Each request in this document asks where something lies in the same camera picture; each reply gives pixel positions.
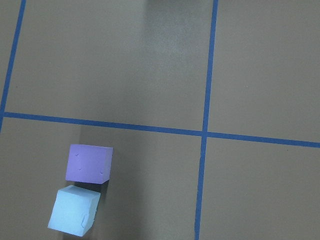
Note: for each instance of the purple foam block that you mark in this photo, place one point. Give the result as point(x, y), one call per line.
point(89, 164)

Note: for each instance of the light blue foam block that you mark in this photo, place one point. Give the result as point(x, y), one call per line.
point(74, 210)

